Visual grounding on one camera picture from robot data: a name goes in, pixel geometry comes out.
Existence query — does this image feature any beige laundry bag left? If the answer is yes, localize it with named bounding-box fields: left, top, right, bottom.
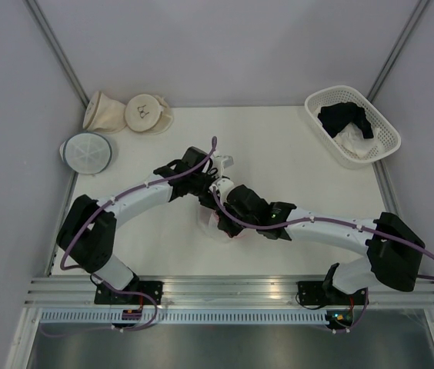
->
left=82, top=91, right=126, bottom=134

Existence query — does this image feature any pink-trimmed mesh laundry bag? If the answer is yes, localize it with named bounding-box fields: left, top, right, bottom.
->
left=197, top=205, right=248, bottom=243

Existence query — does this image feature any aluminium mounting rail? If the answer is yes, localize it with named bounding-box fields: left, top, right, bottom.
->
left=24, top=275, right=434, bottom=310

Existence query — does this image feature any white slotted cable duct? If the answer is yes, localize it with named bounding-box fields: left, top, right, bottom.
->
left=40, top=308, right=328, bottom=325

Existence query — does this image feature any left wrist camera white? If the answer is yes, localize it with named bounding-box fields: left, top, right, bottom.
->
left=212, top=155, right=234, bottom=172

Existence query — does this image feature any aluminium frame post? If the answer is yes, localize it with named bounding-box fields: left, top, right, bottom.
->
left=367, top=0, right=432, bottom=102
left=23, top=0, right=89, bottom=108

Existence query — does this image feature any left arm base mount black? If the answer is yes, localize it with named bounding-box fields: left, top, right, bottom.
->
left=94, top=281, right=163, bottom=305

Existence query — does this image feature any white garment in basket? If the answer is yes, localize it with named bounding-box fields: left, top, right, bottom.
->
left=334, top=123, right=385, bottom=159

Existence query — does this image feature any black garment in basket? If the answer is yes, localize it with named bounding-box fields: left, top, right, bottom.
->
left=318, top=102, right=374, bottom=139

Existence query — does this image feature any white perforated plastic basket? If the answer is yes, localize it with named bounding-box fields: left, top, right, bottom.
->
left=304, top=85, right=401, bottom=169

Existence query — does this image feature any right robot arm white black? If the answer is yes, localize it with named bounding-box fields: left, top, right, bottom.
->
left=212, top=185, right=425, bottom=304

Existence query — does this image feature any right aluminium frame post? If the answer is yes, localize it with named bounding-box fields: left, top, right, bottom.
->
left=367, top=0, right=432, bottom=102

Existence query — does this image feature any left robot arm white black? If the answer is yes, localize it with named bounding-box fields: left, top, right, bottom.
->
left=56, top=147, right=218, bottom=304

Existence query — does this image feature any left aluminium frame post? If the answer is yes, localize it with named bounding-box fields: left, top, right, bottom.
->
left=23, top=0, right=89, bottom=108

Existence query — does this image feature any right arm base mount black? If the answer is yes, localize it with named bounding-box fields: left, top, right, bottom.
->
left=295, top=281, right=366, bottom=310

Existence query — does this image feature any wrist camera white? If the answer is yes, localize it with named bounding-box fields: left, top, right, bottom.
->
left=212, top=155, right=234, bottom=172
left=209, top=177, right=235, bottom=196

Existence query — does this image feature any grey-trimmed mesh laundry bag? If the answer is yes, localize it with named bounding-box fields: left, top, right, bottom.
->
left=59, top=132, right=114, bottom=175

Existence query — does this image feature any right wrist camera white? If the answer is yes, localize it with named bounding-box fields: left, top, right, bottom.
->
left=209, top=177, right=235, bottom=196

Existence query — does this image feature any beige laundry bag bra logo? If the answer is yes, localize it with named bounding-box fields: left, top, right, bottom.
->
left=124, top=94, right=174, bottom=135

